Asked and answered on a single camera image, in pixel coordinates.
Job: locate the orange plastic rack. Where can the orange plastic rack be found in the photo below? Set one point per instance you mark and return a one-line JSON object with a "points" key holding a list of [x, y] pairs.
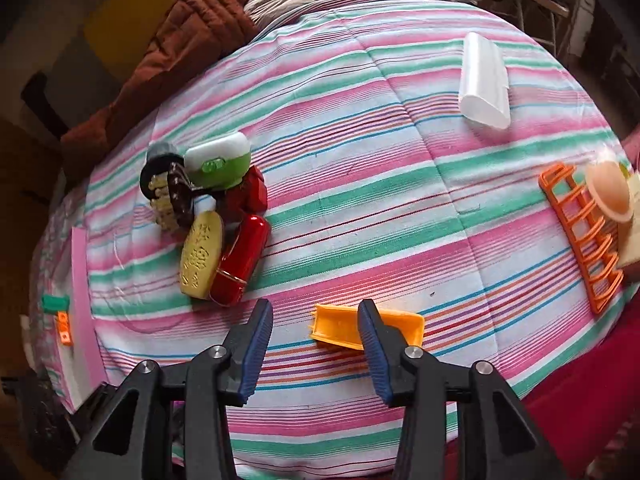
{"points": [[582, 237]]}

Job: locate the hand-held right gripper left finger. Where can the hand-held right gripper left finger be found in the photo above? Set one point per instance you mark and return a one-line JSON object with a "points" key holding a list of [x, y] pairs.
{"points": [[252, 355]]}

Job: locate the cluttered rack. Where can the cluttered rack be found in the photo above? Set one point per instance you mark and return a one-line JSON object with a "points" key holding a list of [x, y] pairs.
{"points": [[550, 10]]}

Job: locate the green ribbed plastic piece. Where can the green ribbed plastic piece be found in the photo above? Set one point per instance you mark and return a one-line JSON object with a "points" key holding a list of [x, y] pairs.
{"points": [[55, 303]]}

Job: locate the grey yellow blue headboard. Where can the grey yellow blue headboard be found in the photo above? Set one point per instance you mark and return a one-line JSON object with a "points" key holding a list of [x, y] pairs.
{"points": [[125, 20]]}

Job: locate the orange plastic tray piece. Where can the orange plastic tray piece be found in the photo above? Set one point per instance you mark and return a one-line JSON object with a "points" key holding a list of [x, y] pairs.
{"points": [[340, 327]]}

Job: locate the pink white box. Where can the pink white box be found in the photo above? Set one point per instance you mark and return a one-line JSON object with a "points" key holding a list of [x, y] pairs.
{"points": [[80, 285]]}

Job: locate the grey cylinder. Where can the grey cylinder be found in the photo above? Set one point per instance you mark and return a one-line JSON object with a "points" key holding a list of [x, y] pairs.
{"points": [[160, 152]]}

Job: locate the glossy red case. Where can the glossy red case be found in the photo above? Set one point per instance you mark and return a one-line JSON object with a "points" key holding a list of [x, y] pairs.
{"points": [[240, 260]]}

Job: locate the brown quilt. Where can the brown quilt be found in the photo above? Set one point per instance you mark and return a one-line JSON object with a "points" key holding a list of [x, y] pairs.
{"points": [[165, 60]]}

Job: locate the small red box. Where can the small red box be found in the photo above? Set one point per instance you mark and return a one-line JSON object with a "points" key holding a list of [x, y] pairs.
{"points": [[255, 190]]}

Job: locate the orange building block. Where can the orange building block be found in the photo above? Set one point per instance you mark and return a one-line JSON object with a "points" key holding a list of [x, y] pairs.
{"points": [[64, 330]]}

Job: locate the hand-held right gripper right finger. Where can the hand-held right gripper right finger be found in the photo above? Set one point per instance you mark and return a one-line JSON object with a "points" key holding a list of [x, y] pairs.
{"points": [[372, 355]]}

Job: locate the white green plug-in device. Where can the white green plug-in device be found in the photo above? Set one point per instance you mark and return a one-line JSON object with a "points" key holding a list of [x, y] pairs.
{"points": [[217, 157]]}

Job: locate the red cloth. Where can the red cloth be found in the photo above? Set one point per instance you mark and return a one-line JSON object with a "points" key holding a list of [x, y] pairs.
{"points": [[575, 385]]}

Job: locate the yellow embossed oval block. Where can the yellow embossed oval block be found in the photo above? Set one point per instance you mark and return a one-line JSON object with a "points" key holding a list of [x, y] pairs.
{"points": [[200, 255]]}

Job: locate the dark brown pumpkin ornament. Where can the dark brown pumpkin ornament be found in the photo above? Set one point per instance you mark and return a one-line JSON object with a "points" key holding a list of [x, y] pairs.
{"points": [[179, 195]]}

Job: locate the peach plastic spool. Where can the peach plastic spool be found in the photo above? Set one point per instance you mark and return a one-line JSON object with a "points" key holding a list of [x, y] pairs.
{"points": [[607, 192]]}

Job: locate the black post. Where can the black post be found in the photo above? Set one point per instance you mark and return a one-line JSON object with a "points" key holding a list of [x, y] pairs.
{"points": [[42, 105]]}

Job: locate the white plastic case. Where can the white plastic case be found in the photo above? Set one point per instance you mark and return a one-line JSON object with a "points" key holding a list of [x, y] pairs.
{"points": [[482, 82]]}

